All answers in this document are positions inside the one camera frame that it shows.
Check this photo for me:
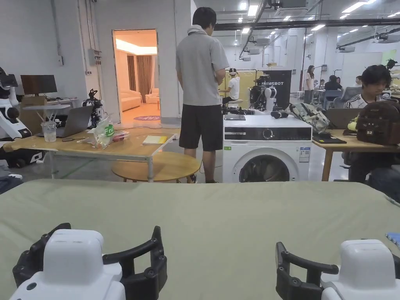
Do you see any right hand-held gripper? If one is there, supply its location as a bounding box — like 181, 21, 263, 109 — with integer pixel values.
275, 239, 400, 300

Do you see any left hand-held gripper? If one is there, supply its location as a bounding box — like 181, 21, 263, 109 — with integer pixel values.
9, 223, 168, 300

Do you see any blue cloth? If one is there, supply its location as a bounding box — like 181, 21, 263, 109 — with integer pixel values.
385, 232, 400, 248

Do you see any bed with pale green sheet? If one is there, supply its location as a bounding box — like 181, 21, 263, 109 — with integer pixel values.
0, 179, 400, 300

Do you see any round wooden table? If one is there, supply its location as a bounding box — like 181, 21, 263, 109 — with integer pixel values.
111, 152, 201, 184

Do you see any rectangular wooden table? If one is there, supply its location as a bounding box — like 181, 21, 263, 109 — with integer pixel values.
2, 105, 179, 184

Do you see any white washing machine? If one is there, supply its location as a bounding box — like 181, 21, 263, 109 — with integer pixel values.
222, 106, 313, 184

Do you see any wooden table with brown bag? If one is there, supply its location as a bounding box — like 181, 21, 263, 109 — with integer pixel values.
312, 100, 400, 182

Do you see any small black and white robot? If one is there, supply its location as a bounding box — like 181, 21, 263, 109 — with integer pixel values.
82, 89, 104, 129

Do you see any large white robot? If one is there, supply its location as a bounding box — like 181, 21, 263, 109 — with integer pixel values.
0, 66, 45, 169

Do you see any camouflage backpack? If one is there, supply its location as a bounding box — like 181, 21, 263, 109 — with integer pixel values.
287, 102, 331, 134

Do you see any white sofa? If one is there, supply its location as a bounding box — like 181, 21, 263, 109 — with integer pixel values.
121, 90, 143, 113

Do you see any white robot with black cart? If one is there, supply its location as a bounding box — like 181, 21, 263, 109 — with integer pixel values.
249, 73, 279, 112

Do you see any desk with monitor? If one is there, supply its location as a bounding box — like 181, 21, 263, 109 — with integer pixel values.
20, 74, 79, 125

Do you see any black banner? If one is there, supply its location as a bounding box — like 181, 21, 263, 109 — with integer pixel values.
264, 70, 293, 111

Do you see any grey office chair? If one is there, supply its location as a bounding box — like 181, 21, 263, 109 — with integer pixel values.
332, 86, 363, 110

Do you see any group of people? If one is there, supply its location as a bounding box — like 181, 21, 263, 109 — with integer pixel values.
318, 75, 345, 102

